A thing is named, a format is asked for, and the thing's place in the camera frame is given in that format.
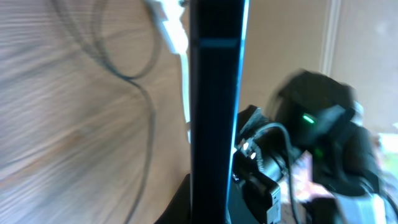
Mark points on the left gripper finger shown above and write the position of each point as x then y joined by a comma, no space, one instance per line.
178,210

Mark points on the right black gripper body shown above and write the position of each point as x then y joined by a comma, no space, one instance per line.
262,156

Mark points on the blue Samsung Galaxy smartphone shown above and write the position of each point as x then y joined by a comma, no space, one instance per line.
217,44

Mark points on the white power strip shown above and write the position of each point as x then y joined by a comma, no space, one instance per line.
167,18

